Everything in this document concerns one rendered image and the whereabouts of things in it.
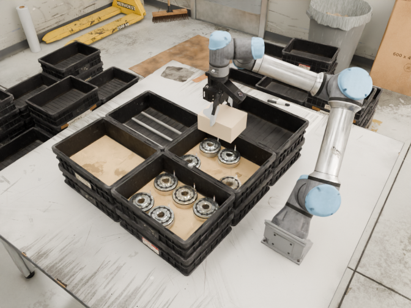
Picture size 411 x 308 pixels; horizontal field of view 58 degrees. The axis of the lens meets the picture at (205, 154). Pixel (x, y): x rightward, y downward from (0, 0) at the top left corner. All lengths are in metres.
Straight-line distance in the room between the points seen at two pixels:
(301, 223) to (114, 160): 0.88
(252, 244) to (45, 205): 0.94
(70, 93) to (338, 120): 2.07
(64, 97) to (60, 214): 1.31
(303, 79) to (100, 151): 0.98
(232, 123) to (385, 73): 2.81
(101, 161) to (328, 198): 1.01
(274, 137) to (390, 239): 1.18
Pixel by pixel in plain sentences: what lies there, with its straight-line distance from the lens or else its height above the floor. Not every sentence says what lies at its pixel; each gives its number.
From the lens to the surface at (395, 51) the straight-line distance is 4.07.
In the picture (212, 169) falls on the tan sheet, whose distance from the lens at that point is 1.68.
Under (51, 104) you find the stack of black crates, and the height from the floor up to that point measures 0.49.
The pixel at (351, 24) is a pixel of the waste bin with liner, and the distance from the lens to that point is 3.72.
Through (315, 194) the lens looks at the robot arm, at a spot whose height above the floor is 1.05.
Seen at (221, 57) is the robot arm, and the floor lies 1.38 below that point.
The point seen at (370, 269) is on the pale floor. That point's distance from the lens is 2.54.
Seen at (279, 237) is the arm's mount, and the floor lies 0.80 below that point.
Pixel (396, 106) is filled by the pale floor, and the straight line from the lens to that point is 3.92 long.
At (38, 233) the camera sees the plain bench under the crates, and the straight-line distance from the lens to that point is 1.77.
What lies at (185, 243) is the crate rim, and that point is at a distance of 1.32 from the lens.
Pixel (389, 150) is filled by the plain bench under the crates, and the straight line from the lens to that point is 2.20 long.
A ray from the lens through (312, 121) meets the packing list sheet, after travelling 2.25.
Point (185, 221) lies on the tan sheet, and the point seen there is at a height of 0.83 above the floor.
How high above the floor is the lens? 2.02
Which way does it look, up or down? 43 degrees down
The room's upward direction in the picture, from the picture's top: straight up
